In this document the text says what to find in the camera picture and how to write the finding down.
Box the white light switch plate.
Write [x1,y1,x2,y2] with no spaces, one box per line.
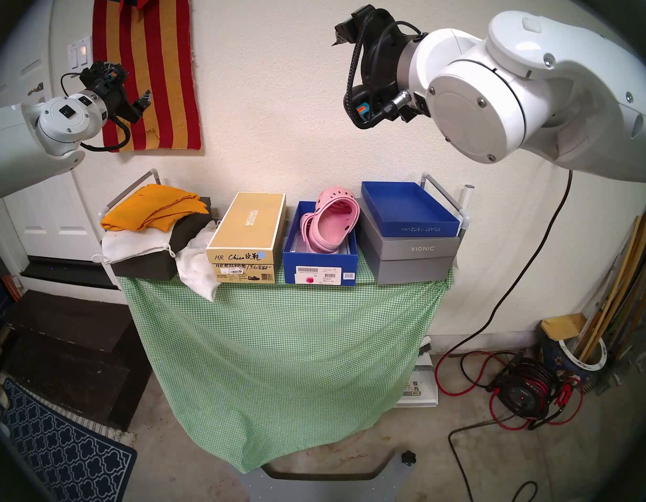
[67,36,93,70]

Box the blue patterned rug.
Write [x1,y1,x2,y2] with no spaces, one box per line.
[0,375,138,502]

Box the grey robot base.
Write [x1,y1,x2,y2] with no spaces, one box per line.
[231,446,426,502]

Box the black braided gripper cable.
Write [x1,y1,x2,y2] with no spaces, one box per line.
[344,12,426,130]

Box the black floor cable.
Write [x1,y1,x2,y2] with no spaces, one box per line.
[447,412,539,502]

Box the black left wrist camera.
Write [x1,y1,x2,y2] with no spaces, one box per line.
[94,62,127,86]

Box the black cable reel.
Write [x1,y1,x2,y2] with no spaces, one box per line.
[490,360,564,420]

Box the dark wooden step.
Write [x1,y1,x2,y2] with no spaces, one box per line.
[4,289,151,431]

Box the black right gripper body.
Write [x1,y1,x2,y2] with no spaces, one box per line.
[352,4,428,128]

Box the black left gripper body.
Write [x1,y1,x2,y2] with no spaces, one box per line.
[80,77,133,121]

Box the pink clog shoe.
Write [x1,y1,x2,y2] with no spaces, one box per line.
[314,187,361,245]
[301,213,343,254]

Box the white drawstring dust bag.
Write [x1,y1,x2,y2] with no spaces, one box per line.
[92,225,176,265]

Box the grey Vionic shoe box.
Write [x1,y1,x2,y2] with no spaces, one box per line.
[353,198,462,286]

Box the wooden sticks bundle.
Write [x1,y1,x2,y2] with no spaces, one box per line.
[577,190,646,360]

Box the white flat labelled box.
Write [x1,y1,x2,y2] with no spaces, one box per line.
[396,336,439,408]

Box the red extension cable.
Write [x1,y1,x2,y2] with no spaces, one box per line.
[434,349,585,431]

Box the blue white ceramic pot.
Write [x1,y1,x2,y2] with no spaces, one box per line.
[540,326,611,386]

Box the white crumpled cloth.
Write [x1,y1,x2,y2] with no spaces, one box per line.
[174,220,222,303]

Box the red yellow striped flag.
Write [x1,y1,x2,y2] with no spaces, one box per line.
[92,0,202,152]

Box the dark curved base bar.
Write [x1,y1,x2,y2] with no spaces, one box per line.
[260,454,402,481]

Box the grey metal cart handle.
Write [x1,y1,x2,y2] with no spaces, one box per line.
[106,169,159,209]
[421,173,470,230]

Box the green checkered tablecloth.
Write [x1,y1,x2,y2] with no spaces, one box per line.
[118,253,454,475]

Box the orange folded cloth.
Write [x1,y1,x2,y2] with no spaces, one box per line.
[101,184,209,232]

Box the tan shoe box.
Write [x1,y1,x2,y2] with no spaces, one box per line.
[206,192,287,284]

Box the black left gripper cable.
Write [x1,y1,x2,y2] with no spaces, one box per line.
[60,71,133,152]

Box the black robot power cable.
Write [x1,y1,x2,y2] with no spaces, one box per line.
[438,169,574,386]

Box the blue shoe box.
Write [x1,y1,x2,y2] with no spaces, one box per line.
[282,200,359,285]

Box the dark brown shoe box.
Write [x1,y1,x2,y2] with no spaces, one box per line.
[110,196,219,281]

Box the white panel door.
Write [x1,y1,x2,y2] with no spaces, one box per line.
[0,0,120,292]

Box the blue shoe box lid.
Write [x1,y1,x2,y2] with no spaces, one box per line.
[361,181,461,237]

